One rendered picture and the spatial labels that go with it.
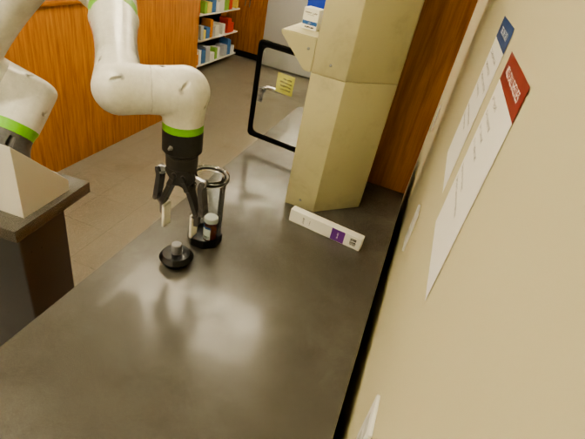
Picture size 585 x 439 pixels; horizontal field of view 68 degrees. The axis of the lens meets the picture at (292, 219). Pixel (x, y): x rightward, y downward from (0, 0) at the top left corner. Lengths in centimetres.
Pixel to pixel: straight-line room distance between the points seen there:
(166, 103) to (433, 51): 103
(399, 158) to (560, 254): 157
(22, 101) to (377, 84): 105
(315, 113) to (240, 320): 69
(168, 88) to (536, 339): 82
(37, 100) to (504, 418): 142
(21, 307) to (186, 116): 103
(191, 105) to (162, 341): 53
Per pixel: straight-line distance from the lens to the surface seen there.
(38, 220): 146
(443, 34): 168
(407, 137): 176
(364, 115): 145
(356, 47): 134
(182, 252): 123
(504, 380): 26
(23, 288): 167
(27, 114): 149
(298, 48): 138
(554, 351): 22
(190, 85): 95
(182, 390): 98
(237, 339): 107
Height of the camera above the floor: 176
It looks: 33 degrees down
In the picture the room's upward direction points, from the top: 12 degrees clockwise
